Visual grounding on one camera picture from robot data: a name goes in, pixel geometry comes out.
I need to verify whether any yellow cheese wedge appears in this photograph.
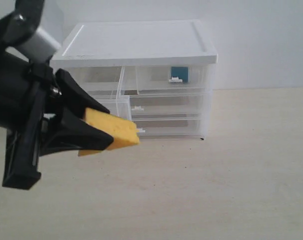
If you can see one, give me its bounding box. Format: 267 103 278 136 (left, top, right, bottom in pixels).
78 107 140 157

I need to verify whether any bottom wide clear drawer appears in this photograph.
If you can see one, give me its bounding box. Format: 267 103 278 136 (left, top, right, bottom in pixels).
134 118 207 138

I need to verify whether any white plastic drawer cabinet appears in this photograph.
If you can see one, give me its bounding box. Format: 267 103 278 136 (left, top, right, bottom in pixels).
50 20 218 139

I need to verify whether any wide clear drawer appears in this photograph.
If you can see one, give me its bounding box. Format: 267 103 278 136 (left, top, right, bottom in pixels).
134 118 207 138
130 95 208 118

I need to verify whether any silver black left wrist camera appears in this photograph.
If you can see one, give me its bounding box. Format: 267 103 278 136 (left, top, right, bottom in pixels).
0 0 64 63

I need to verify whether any white cap teal bottle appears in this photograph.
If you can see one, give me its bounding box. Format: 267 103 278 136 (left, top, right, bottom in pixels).
168 66 202 85

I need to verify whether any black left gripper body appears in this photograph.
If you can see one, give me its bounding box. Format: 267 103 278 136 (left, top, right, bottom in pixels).
0 51 60 190

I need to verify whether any middle wide clear drawer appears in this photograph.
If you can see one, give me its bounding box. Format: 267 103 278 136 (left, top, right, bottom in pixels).
130 95 208 118

